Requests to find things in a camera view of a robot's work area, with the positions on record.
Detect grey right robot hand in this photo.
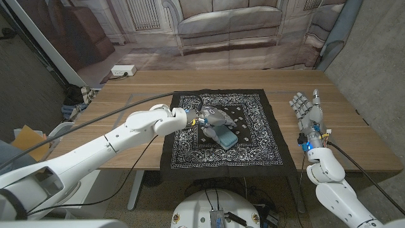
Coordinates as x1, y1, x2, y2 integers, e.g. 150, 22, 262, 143
289, 88, 327, 149

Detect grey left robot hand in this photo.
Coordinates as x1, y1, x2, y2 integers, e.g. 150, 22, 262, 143
186, 106, 237, 145

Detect teal soap box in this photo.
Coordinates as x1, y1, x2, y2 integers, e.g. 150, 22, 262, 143
215, 125, 239, 151

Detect black paisley bandana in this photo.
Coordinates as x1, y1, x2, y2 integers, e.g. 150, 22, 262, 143
159, 89, 297, 178

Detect grey finned electronics box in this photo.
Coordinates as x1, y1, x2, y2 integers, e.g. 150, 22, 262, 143
209, 208, 226, 228

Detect dark table leg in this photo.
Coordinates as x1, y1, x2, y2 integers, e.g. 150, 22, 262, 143
286, 172, 307, 214

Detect printed sofa backdrop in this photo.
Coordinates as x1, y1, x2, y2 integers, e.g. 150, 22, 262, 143
14, 0, 349, 87

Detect white robot torso base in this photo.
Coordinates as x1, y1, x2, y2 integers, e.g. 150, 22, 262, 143
170, 189, 263, 228

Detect blue grey rolled backdrop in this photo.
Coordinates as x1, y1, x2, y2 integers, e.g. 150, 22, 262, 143
316, 0, 363, 72

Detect white power strip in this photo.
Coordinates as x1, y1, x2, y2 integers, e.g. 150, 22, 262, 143
110, 65, 137, 77

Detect black connector block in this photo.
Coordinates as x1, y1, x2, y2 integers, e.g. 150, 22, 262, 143
226, 212, 247, 227

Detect white table leg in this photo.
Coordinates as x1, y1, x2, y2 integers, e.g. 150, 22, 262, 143
127, 170, 146, 212

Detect plaid cloth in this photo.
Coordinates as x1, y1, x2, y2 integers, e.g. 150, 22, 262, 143
80, 85, 101, 104

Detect black bag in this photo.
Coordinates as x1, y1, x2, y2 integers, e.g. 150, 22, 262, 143
63, 84, 85, 105

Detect blue grey cloth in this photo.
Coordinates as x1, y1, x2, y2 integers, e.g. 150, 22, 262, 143
61, 103, 89, 122

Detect white plastic bin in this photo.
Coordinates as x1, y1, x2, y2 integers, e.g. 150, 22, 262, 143
47, 122, 75, 146

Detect white robot chest panel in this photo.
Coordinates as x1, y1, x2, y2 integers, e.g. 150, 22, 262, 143
0, 220, 129, 228

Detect tan paper envelope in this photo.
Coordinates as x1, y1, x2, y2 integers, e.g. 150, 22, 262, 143
11, 125, 51, 162

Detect person in blue jeans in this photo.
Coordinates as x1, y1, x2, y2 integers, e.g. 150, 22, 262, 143
0, 139, 35, 177

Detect black clamp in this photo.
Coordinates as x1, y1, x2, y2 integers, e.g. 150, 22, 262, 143
0, 27, 20, 41

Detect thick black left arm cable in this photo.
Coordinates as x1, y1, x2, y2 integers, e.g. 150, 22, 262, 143
0, 91, 204, 170

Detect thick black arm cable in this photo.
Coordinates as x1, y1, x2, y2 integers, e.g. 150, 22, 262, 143
325, 141, 405, 216
0, 91, 204, 170

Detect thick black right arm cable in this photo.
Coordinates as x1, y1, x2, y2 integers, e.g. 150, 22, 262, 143
325, 141, 405, 216

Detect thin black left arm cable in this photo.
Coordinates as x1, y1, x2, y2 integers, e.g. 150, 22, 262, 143
27, 134, 159, 217

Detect white backdrop frame pole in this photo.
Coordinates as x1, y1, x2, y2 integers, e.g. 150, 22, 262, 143
6, 0, 88, 87

